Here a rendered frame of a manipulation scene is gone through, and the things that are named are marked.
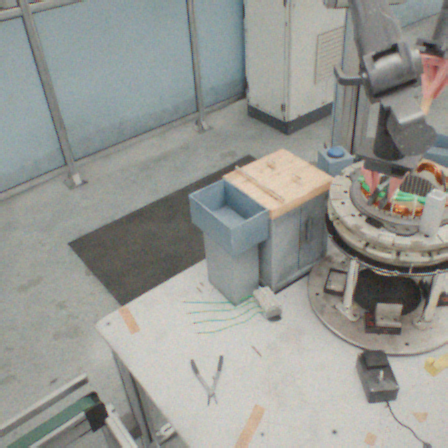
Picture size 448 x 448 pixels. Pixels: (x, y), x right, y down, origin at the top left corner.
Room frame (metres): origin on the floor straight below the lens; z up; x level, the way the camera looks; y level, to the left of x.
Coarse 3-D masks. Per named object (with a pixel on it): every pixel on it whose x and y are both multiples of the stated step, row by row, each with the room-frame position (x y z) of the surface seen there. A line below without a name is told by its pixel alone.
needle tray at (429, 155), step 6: (438, 138) 1.18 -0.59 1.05; (444, 138) 1.17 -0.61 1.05; (438, 144) 1.17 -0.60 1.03; (444, 144) 1.17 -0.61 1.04; (432, 150) 1.16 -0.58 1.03; (438, 150) 1.16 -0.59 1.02; (444, 150) 1.16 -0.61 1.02; (426, 156) 1.09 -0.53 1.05; (432, 156) 1.08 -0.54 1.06; (438, 156) 1.08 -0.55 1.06; (444, 156) 1.07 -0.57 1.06; (438, 162) 1.08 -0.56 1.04; (444, 162) 1.07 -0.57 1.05
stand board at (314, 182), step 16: (288, 160) 1.10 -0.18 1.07; (224, 176) 1.05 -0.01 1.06; (240, 176) 1.04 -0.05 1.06; (256, 176) 1.04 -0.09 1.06; (272, 176) 1.03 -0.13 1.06; (288, 176) 1.03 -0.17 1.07; (304, 176) 1.02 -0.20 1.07; (320, 176) 1.02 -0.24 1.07; (256, 192) 0.97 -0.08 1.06; (288, 192) 0.96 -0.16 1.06; (304, 192) 0.96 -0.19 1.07; (320, 192) 0.98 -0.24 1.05; (272, 208) 0.91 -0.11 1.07; (288, 208) 0.92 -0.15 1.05
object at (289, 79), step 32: (256, 0) 3.31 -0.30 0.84; (288, 0) 3.09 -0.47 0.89; (320, 0) 3.21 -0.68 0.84; (256, 32) 3.32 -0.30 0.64; (288, 32) 3.10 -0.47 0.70; (320, 32) 3.22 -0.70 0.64; (256, 64) 3.32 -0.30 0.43; (288, 64) 3.10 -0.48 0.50; (320, 64) 3.22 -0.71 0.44; (256, 96) 3.33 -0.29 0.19; (288, 96) 3.09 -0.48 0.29; (320, 96) 3.25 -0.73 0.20; (288, 128) 3.08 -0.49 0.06
